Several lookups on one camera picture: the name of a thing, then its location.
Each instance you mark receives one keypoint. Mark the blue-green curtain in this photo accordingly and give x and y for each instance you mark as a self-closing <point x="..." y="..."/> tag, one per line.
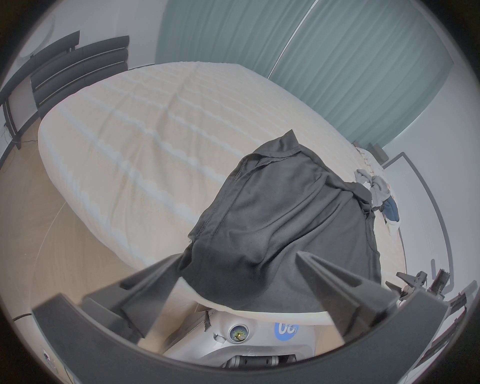
<point x="367" y="67"/>
<point x="225" y="33"/>

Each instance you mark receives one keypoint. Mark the black chest of drawers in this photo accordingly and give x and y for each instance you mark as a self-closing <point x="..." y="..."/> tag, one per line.
<point x="78" y="71"/>

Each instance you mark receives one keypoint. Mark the pile of clothes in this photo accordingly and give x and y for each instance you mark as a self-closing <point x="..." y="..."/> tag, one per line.
<point x="378" y="191"/>

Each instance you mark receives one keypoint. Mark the white printed pillow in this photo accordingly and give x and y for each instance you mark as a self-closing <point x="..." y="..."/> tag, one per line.
<point x="365" y="159"/>

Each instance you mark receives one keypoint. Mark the round white mirror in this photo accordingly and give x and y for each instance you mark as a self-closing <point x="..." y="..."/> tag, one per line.
<point x="35" y="47"/>

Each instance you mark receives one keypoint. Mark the grey bedside table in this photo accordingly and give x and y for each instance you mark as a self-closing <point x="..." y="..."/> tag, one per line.
<point x="378" y="153"/>

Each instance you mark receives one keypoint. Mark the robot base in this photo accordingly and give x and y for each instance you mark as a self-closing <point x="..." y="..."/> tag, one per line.
<point x="240" y="337"/>

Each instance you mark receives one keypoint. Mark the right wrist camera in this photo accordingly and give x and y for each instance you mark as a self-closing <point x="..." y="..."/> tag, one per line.
<point x="441" y="277"/>

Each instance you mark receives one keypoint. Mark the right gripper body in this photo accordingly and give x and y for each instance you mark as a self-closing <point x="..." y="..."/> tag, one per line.
<point x="420" y="281"/>

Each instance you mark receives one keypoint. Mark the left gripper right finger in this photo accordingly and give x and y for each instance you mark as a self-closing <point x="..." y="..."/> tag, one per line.
<point x="337" y="296"/>

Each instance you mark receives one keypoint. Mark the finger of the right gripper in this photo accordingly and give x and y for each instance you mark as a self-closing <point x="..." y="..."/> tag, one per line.
<point x="407" y="280"/>

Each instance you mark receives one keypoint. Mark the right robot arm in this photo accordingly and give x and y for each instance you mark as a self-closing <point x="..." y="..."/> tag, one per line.
<point x="463" y="296"/>

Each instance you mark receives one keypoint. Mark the black T-shirt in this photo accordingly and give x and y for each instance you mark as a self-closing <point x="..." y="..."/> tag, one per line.
<point x="281" y="225"/>

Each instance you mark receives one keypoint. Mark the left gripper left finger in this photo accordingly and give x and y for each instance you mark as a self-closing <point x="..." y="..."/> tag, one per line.
<point x="112" y="303"/>

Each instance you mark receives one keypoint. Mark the black dressing table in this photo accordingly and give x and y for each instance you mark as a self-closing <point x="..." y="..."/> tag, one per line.
<point x="41" y="60"/>

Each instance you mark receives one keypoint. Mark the bed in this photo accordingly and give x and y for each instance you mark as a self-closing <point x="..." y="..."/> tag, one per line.
<point x="131" y="131"/>

